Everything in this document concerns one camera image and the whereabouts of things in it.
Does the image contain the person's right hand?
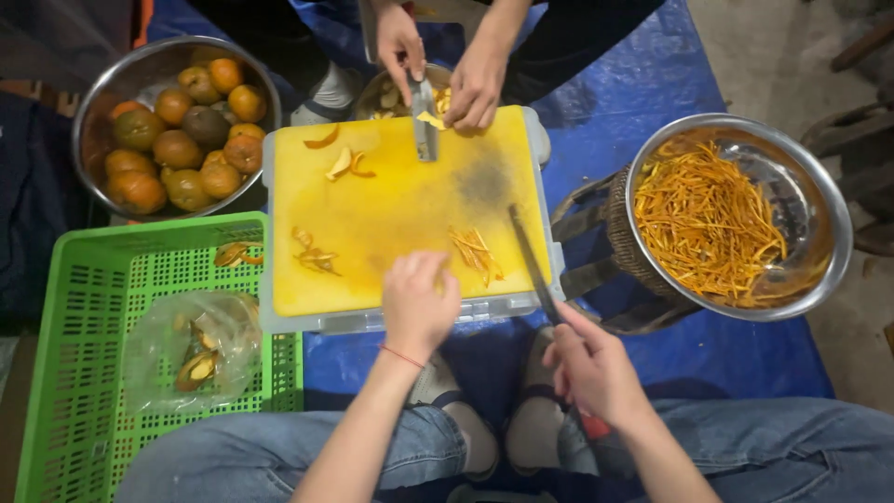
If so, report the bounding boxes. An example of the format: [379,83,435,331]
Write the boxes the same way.
[541,300,652,431]

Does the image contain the dark blade kitchen knife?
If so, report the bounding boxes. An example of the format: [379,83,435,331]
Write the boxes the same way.
[508,203,613,442]

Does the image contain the person's left shoe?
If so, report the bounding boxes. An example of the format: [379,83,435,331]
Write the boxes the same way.
[408,351,501,484]

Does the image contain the clear plastic storage box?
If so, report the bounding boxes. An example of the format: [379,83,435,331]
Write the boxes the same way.
[259,105,567,337]

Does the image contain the dark wicker basket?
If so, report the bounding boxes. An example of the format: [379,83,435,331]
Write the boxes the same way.
[550,163,703,335]

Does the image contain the orange peel scraps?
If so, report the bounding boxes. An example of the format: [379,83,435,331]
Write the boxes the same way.
[212,240,265,269]

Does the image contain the ragged orange peel piece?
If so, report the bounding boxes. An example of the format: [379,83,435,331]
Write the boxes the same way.
[291,225,342,277]

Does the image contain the person's left hand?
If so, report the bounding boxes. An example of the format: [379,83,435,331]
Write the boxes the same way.
[382,250,462,366]

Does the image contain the curved orange peel piece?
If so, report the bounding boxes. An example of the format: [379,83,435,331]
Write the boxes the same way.
[303,123,342,150]

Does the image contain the dark wooden furniture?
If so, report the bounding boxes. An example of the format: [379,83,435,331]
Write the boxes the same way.
[800,17,894,258]

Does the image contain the blue plastic tarp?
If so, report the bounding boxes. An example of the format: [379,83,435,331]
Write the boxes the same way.
[145,0,836,420]

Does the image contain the heap of shredded orange peel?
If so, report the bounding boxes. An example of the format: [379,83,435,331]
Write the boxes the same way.
[633,138,790,303]

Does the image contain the steel cleaver knife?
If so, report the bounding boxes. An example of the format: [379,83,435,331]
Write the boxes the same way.
[410,75,440,163]

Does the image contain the cluster of cut peel strips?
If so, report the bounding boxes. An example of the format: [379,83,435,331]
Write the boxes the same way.
[447,226,506,289]

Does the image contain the person's right shoe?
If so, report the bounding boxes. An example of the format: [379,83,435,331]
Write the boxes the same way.
[503,327,603,478]

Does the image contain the pale orange peel piece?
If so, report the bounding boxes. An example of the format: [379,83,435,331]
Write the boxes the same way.
[325,146,353,182]

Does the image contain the small steel bowl of peels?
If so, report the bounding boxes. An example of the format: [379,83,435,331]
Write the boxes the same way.
[352,62,455,122]

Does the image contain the steel bowl of peel strips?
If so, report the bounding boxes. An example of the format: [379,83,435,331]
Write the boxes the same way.
[624,112,855,323]

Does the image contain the clear plastic bag of peels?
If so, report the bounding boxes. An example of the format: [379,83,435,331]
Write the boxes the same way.
[122,289,264,417]

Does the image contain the pile of whole oranges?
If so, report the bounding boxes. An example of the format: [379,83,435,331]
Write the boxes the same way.
[103,46,268,216]

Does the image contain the dark cloth bundle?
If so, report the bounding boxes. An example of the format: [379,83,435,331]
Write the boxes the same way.
[0,89,95,333]

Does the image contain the person's blue jeans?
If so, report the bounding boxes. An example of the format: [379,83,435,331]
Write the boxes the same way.
[114,396,894,503]

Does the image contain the yellow cutting board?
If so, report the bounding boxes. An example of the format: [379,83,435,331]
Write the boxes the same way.
[269,105,554,319]

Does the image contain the red string bracelet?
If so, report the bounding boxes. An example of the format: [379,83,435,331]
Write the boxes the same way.
[379,341,426,370]

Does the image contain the green plastic crate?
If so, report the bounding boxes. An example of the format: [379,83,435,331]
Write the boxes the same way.
[14,211,305,503]

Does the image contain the steel bowl of whole oranges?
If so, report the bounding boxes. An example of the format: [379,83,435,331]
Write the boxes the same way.
[71,35,283,222]

